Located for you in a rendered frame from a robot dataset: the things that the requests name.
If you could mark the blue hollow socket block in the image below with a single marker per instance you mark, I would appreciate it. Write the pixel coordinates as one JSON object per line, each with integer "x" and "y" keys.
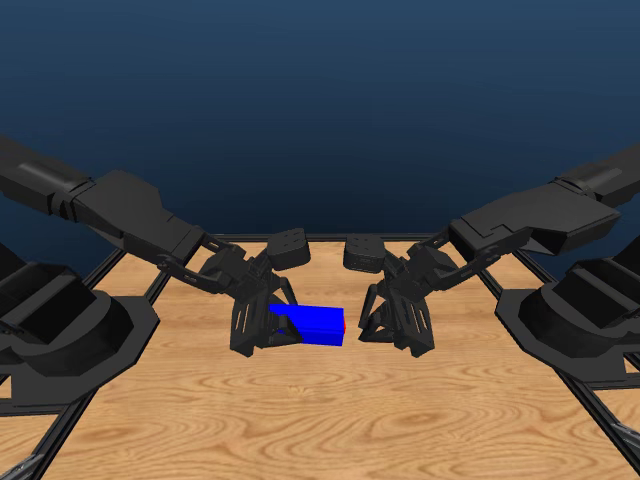
{"x": 320, "y": 325}

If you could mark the black table frame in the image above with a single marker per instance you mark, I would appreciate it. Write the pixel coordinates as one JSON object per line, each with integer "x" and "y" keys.
{"x": 327, "y": 238}

